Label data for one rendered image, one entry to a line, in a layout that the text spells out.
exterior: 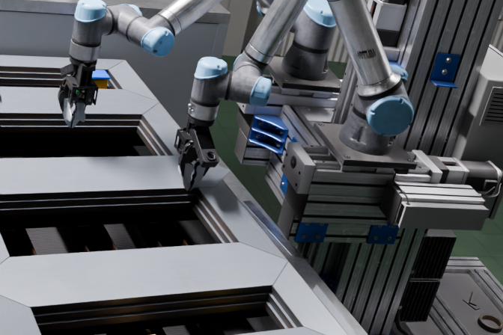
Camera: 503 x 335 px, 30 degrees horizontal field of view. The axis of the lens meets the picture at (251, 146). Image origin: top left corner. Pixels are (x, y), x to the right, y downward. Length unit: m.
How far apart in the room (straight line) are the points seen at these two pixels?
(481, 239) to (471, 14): 2.11
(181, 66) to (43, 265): 1.46
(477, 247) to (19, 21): 2.47
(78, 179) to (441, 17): 1.09
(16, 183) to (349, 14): 0.91
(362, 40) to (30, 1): 1.24
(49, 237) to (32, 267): 0.71
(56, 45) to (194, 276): 1.29
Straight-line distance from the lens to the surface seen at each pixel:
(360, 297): 3.09
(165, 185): 2.49
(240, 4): 6.00
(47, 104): 2.83
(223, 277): 2.16
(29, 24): 3.15
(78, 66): 2.48
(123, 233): 2.86
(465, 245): 4.57
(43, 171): 2.45
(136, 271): 2.12
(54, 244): 2.76
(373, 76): 2.34
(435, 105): 2.81
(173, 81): 3.40
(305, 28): 2.92
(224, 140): 4.90
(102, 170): 2.50
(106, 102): 2.90
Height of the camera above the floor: 2.03
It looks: 24 degrees down
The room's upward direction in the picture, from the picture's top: 14 degrees clockwise
